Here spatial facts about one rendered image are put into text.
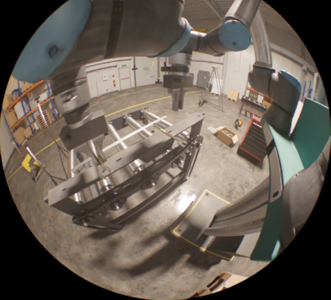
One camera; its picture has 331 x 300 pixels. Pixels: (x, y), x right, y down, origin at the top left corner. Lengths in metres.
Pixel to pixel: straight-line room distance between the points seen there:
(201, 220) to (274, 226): 1.07
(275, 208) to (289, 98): 0.43
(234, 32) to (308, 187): 0.33
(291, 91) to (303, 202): 0.44
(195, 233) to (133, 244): 0.81
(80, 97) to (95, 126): 0.08
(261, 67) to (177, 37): 0.53
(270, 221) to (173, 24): 0.34
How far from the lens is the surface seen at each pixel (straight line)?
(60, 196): 0.57
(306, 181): 0.22
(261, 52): 0.66
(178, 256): 1.59
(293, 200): 0.21
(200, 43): 0.41
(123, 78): 9.91
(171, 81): 0.35
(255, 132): 2.31
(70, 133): 0.27
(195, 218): 1.23
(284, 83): 0.57
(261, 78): 0.64
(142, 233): 1.53
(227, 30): 0.30
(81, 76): 0.23
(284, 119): 0.56
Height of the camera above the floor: 1.50
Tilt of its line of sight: 37 degrees down
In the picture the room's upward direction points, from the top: 1 degrees clockwise
